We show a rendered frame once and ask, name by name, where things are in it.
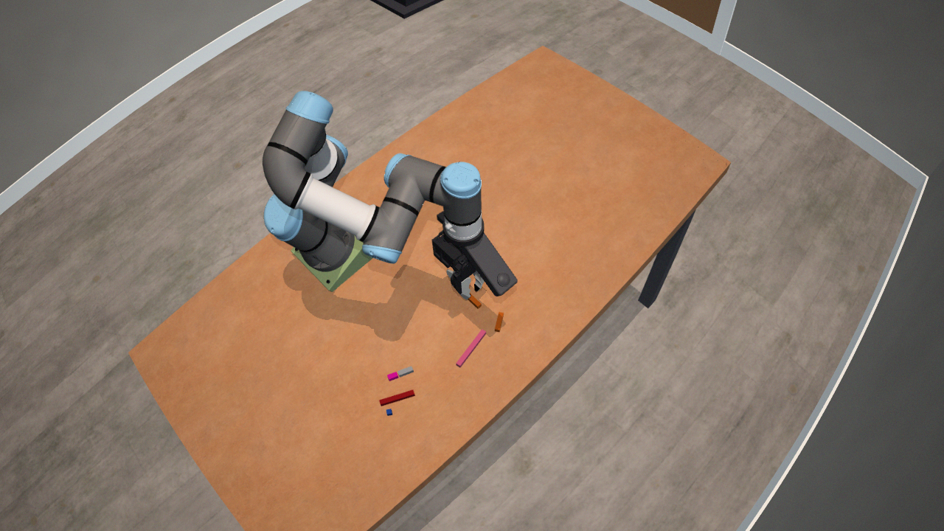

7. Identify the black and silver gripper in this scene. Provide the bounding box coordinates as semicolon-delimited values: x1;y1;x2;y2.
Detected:
432;212;484;300

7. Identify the pink rod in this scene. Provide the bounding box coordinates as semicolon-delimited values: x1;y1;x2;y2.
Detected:
456;330;486;367

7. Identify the red rod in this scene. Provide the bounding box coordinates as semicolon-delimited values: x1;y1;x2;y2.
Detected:
379;390;415;406

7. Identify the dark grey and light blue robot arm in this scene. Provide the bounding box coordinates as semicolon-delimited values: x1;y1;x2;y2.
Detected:
263;91;518;296

